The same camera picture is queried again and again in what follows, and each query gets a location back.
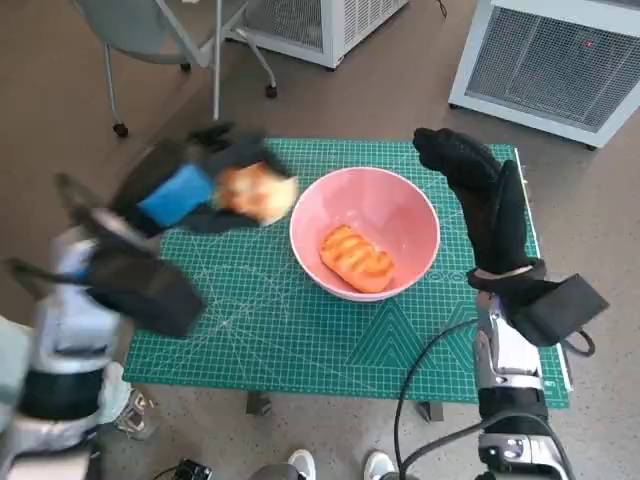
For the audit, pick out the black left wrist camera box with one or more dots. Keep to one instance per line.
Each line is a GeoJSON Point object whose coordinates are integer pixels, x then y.
{"type": "Point", "coordinates": [150, 290]}

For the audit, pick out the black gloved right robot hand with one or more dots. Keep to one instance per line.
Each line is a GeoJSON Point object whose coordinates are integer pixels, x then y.
{"type": "Point", "coordinates": [495, 220]}

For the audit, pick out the large white mesh cabinet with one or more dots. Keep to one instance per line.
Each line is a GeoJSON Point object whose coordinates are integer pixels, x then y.
{"type": "Point", "coordinates": [545, 60]}

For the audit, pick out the white shoe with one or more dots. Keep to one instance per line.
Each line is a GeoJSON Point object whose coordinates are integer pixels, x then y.
{"type": "Point", "coordinates": [301, 465]}
{"type": "Point", "coordinates": [378, 465]}

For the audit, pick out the black table leg bracket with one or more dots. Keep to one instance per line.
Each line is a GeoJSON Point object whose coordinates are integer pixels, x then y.
{"type": "Point", "coordinates": [257, 403]}
{"type": "Point", "coordinates": [431, 411]}

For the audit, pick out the black electronic device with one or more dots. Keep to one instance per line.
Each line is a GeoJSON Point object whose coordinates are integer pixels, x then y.
{"type": "Point", "coordinates": [192, 470]}

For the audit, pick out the black left robot hand blue tape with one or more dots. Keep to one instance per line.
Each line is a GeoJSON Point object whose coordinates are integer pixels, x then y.
{"type": "Point", "coordinates": [175, 200]}

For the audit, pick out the white mesh cabinet with vents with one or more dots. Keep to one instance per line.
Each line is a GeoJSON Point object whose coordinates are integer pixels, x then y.
{"type": "Point", "coordinates": [355, 20]}

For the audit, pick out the pink bowl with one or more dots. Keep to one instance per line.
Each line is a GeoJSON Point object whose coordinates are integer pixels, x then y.
{"type": "Point", "coordinates": [350, 200]}

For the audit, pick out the grey office chair on casters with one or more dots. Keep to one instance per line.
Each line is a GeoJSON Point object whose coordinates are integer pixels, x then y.
{"type": "Point", "coordinates": [145, 35]}

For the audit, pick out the white metal pole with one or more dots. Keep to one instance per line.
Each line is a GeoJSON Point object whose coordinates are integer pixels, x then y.
{"type": "Point", "coordinates": [218, 65]}

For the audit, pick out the green cutting mat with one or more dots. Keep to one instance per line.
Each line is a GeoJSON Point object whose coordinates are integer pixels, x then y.
{"type": "Point", "coordinates": [275, 310]}

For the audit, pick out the twisted toy bread loaf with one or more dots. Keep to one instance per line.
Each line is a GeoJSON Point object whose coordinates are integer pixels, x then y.
{"type": "Point", "coordinates": [355, 257]}

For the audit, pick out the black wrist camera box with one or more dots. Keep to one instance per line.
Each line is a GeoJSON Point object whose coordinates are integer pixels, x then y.
{"type": "Point", "coordinates": [555, 310]}
{"type": "Point", "coordinates": [150, 290]}

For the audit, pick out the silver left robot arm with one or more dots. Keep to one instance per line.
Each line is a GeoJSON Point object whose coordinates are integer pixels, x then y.
{"type": "Point", "coordinates": [70, 320]}

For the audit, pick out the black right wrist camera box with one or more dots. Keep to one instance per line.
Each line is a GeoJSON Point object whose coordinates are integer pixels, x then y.
{"type": "Point", "coordinates": [555, 310]}

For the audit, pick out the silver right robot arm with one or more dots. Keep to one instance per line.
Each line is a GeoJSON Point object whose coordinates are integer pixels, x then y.
{"type": "Point", "coordinates": [505, 355]}

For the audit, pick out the round toy bread bun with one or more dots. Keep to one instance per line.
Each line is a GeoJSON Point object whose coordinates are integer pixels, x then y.
{"type": "Point", "coordinates": [255, 192]}

